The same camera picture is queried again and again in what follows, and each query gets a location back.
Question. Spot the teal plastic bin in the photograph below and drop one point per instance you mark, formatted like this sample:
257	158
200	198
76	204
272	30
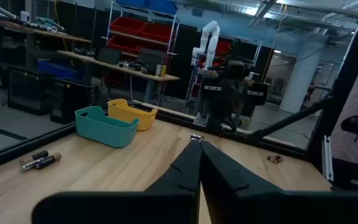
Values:
104	127

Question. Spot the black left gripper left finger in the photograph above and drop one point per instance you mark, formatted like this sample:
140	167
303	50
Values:
179	180

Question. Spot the dark bench monitor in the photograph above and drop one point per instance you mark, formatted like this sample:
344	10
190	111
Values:
109	56
151	60

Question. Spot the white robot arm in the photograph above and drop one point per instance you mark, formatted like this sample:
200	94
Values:
211	34

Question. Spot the black equipment stand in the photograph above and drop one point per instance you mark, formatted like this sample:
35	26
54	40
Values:
353	174

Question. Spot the red plastic storage bin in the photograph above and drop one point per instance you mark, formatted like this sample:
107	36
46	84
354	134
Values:
223	48
126	25
155	31
123	43

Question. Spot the yellow can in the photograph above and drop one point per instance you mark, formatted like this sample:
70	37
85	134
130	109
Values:
161	71

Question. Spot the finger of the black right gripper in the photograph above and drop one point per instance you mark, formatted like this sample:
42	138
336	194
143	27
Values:
256	95
212	90

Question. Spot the blue plastic crate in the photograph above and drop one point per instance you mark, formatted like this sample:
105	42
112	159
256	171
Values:
57	70

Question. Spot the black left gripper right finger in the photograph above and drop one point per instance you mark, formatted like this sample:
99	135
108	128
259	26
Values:
225	182

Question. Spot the copper-top black battery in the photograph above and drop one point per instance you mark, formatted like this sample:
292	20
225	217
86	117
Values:
51	160
40	154
277	160
271	157

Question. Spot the black computer tower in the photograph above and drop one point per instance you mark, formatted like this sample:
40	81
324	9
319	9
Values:
30	90
73	99

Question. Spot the silver aluminium extrusion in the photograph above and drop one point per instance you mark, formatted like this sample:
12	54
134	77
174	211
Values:
327	158

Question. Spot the black aluminium rig frame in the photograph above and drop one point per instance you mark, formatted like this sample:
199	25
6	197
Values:
26	145

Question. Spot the wooden workbench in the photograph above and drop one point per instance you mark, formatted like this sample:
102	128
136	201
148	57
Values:
120	67
57	35

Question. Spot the yellow plastic bin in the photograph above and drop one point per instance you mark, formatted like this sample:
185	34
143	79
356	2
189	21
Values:
145	119

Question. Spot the silver battery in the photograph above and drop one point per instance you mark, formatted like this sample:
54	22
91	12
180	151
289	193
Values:
31	165

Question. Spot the blue plastic storage bin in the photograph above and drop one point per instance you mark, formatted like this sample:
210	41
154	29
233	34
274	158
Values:
163	6
132	2

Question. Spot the white concrete pillar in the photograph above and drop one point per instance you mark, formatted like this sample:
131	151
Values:
300	77

